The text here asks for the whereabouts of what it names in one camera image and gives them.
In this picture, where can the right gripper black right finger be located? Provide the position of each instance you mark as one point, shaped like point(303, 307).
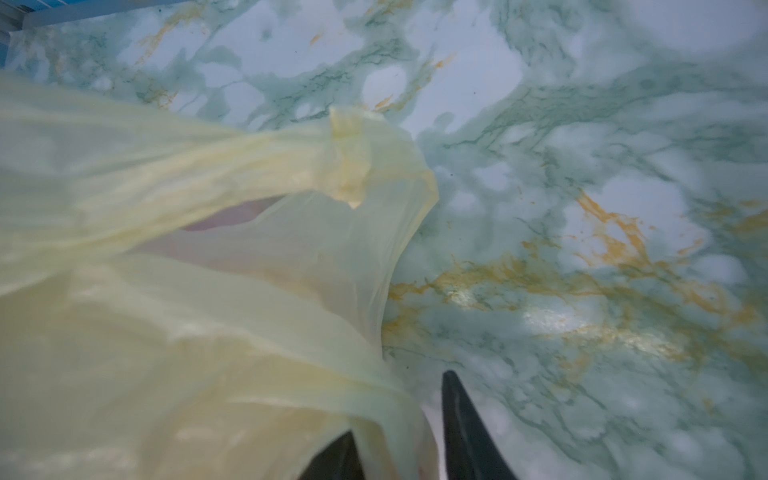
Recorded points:
point(470, 452)

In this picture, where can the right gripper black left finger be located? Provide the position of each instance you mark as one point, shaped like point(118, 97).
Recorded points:
point(339, 460)

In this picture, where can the translucent yellowish plastic bag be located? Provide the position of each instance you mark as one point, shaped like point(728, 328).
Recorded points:
point(185, 300)

